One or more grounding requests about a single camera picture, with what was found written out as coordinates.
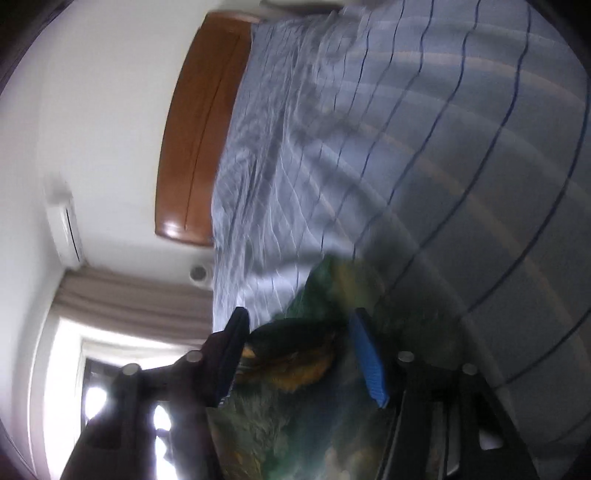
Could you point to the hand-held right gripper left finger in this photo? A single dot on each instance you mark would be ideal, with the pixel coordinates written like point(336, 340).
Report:
point(233, 350)

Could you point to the wooden headboard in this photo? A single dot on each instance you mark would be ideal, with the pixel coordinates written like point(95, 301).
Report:
point(194, 134)

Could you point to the window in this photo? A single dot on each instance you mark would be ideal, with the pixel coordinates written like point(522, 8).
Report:
point(115, 392)

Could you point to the light blue striped bed sheet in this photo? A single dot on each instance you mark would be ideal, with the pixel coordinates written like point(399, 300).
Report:
point(392, 152)

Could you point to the green patterned garment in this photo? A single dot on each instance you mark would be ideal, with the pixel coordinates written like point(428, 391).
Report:
point(295, 369)

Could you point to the white air conditioner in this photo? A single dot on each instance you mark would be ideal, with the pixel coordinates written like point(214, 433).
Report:
point(64, 221)

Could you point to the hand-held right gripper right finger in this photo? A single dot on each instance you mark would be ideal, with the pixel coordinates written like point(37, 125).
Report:
point(369, 357)

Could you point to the beige curtain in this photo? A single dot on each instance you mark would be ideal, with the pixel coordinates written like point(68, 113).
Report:
point(134, 304)

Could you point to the round wall socket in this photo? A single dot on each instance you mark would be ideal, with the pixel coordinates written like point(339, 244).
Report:
point(198, 272)

